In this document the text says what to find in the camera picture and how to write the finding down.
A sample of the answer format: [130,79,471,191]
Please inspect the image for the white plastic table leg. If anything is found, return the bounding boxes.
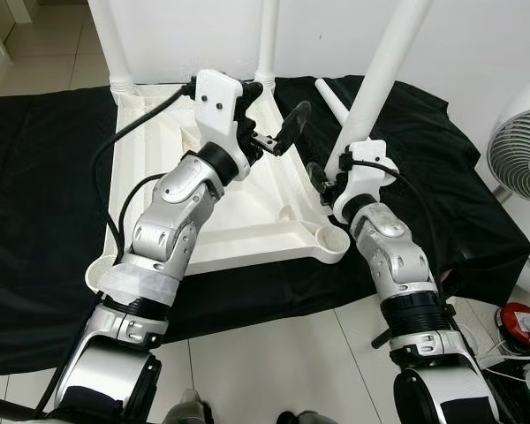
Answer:
[325,0,434,182]
[88,0,139,96]
[314,78,351,125]
[256,0,280,89]

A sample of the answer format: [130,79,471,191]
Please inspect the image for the white plastic children table top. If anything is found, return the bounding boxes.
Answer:
[87,81,352,297]

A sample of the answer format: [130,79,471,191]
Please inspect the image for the pink white round stool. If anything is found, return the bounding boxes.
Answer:
[437,268,466,292]

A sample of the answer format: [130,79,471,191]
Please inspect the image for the black metal stand pole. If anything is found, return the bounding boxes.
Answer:
[371,327,398,351]
[0,393,38,421]

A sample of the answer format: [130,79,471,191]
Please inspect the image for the white standing fan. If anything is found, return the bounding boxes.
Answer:
[486,72,530,297]

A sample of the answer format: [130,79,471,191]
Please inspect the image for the grey robot foot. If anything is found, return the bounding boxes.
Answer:
[163,389,215,424]
[278,408,337,424]

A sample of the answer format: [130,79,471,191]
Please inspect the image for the black table cloth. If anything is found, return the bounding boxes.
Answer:
[0,75,530,376]

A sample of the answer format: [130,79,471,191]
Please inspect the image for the red floor object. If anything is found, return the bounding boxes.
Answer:
[495,302,530,354]

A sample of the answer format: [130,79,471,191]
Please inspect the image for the black metal floor rack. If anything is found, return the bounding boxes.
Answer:
[490,353,530,424]

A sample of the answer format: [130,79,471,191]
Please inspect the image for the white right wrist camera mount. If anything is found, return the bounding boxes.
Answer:
[333,140,400,223]

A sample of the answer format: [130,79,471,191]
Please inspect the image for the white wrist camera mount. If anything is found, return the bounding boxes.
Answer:
[193,69,264,182]
[333,140,400,223]

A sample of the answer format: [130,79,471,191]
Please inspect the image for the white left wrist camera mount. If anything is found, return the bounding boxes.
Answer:
[193,69,264,182]

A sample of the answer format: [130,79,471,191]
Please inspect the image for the white floor cable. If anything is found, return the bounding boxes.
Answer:
[459,318,530,390]

